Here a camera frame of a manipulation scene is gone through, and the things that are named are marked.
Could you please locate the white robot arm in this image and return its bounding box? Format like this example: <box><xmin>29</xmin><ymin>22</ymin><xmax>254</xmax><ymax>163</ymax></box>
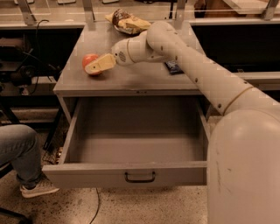
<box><xmin>83</xmin><ymin>21</ymin><xmax>280</xmax><ymax>224</ymax></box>

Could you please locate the grey cabinet body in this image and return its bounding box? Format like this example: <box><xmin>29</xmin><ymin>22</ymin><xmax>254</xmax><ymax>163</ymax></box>
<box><xmin>52</xmin><ymin>20</ymin><xmax>217</xmax><ymax>123</ymax></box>

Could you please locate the red orange apple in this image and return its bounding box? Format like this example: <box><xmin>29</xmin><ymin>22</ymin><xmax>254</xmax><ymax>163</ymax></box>
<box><xmin>82</xmin><ymin>53</ymin><xmax>102</xmax><ymax>75</ymax></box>

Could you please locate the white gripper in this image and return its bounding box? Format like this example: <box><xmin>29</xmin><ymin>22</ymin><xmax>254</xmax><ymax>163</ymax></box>
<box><xmin>94</xmin><ymin>39</ymin><xmax>129</xmax><ymax>73</ymax></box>

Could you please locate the person leg in jeans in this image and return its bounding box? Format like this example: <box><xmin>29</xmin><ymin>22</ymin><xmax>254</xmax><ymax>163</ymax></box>
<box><xmin>0</xmin><ymin>124</ymin><xmax>41</xmax><ymax>190</ymax></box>

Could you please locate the black office chair base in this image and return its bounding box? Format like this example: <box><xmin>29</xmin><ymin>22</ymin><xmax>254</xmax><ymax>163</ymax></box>
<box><xmin>0</xmin><ymin>163</ymin><xmax>33</xmax><ymax>224</ymax></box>

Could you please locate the yellow brown chip bag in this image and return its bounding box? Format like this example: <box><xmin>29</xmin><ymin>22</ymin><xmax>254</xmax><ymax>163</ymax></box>
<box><xmin>105</xmin><ymin>9</ymin><xmax>151</xmax><ymax>35</ymax></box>

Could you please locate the black drawer handle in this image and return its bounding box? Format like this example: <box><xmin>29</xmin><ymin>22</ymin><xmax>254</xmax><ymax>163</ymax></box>
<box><xmin>124</xmin><ymin>171</ymin><xmax>156</xmax><ymax>184</ymax></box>

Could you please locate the black machinery at left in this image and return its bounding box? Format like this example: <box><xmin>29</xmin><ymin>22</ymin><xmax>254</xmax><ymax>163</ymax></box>
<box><xmin>0</xmin><ymin>21</ymin><xmax>61</xmax><ymax>95</ymax></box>

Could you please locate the grey open top drawer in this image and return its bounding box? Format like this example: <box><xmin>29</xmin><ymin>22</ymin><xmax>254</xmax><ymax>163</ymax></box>
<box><xmin>43</xmin><ymin>96</ymin><xmax>208</xmax><ymax>188</ymax></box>

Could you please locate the grey sneaker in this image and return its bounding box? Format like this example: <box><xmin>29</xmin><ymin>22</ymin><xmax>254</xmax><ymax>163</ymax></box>
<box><xmin>20</xmin><ymin>178</ymin><xmax>59</xmax><ymax>199</ymax></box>

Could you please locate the black floor cable centre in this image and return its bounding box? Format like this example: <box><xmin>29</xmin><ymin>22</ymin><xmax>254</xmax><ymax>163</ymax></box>
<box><xmin>88</xmin><ymin>187</ymin><xmax>102</xmax><ymax>224</ymax></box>

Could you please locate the dark blue snack bar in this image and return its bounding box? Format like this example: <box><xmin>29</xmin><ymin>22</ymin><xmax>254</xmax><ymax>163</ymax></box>
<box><xmin>164</xmin><ymin>61</ymin><xmax>183</xmax><ymax>75</ymax></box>

